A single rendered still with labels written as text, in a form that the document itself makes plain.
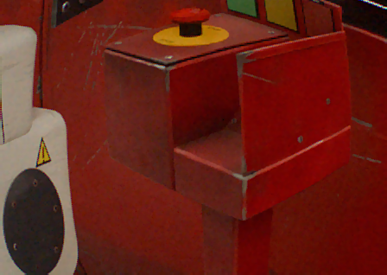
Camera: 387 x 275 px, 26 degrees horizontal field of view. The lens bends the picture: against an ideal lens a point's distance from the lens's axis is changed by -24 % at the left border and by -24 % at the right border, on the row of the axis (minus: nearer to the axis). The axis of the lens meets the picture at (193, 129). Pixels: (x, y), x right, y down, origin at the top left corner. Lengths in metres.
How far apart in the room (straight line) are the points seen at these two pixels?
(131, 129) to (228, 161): 0.12
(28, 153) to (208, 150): 0.25
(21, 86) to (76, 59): 0.80
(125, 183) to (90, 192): 0.10
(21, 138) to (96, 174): 0.83
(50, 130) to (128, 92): 0.23
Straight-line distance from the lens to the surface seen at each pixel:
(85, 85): 1.49
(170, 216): 1.44
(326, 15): 0.93
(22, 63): 0.69
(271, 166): 0.88
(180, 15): 0.96
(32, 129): 0.73
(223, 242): 1.00
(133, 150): 0.98
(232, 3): 1.05
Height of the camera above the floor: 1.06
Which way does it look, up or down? 22 degrees down
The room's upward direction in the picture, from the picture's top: 3 degrees counter-clockwise
